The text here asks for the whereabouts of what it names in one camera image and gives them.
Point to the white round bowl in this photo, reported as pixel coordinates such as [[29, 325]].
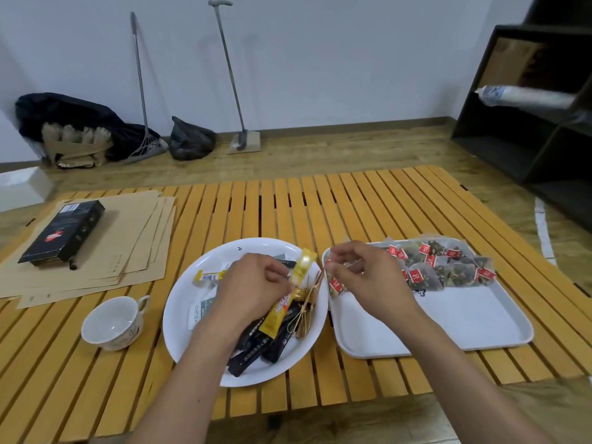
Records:
[[185, 342]]

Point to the red tag tea bag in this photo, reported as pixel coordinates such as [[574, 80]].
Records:
[[336, 285]]

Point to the brown cardboard box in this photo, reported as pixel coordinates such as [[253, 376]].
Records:
[[504, 62]]

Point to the person's right hand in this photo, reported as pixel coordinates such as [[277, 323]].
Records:
[[379, 282]]

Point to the white plastic tray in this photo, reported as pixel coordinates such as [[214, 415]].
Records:
[[462, 323]]

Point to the person's left hand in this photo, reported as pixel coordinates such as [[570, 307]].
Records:
[[245, 291]]

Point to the stack of brown envelopes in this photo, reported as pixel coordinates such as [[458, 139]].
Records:
[[129, 245]]

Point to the pile of black coffee sticks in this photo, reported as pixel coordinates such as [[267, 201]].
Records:
[[252, 351]]

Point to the white teacup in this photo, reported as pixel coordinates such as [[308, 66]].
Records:
[[108, 325]]

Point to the sleeve of white paper cups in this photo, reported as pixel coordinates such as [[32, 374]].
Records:
[[532, 97]]

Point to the person's right forearm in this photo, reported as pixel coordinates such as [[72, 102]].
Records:
[[462, 383]]

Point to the black shelf unit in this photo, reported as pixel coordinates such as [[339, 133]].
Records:
[[504, 129]]

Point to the row of tea bags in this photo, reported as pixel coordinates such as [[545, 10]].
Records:
[[444, 268]]

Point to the white green sachets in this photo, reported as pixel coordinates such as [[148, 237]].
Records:
[[196, 314]]

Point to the bunch of tan rubber bands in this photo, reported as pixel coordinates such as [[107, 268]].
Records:
[[307, 309]]

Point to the large black bag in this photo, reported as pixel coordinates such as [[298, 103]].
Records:
[[69, 108]]

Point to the white floor tape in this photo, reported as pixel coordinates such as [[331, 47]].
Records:
[[543, 226]]

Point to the small black garbage bag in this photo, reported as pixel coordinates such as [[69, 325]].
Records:
[[192, 140]]

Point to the black cardboard box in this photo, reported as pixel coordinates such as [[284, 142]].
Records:
[[62, 231]]

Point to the person's left forearm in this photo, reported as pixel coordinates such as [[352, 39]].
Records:
[[185, 393]]

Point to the yellow sachet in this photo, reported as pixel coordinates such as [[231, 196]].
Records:
[[208, 275]]

